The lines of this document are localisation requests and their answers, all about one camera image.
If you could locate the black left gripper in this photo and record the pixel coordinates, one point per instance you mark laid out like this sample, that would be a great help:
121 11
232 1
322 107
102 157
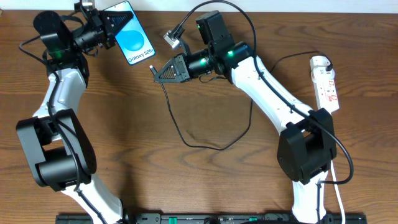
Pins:
108 30

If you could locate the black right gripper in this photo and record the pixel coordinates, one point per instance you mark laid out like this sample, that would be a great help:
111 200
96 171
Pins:
181 68

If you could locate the blue screen Galaxy smartphone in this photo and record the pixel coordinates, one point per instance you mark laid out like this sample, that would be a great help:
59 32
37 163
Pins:
132 39

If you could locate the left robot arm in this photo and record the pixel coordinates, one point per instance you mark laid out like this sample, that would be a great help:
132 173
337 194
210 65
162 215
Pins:
57 149

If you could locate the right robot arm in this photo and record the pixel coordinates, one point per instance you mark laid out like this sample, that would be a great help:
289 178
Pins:
307 143

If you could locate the white USB charger adapter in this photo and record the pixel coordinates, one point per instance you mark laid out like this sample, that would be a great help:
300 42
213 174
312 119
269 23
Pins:
321 61

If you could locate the white power strip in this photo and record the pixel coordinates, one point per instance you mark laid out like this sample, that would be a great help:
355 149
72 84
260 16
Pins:
325 89

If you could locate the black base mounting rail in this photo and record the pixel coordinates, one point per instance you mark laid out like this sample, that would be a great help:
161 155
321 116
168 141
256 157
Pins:
155 218

